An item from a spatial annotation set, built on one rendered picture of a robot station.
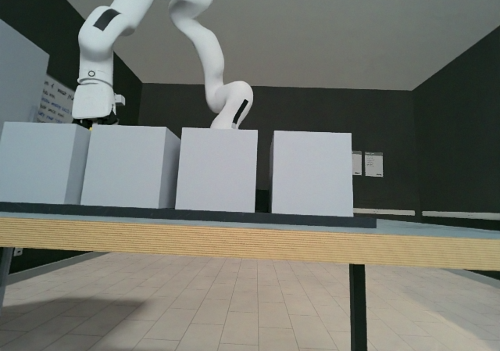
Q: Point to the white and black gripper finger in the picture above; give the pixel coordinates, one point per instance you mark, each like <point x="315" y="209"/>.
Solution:
<point x="111" y="121"/>
<point x="85" y="123"/>

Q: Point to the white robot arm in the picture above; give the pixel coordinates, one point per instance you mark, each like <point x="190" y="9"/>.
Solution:
<point x="105" y="24"/>

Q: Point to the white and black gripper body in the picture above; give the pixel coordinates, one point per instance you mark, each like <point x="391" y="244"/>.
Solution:
<point x="93" y="99"/>

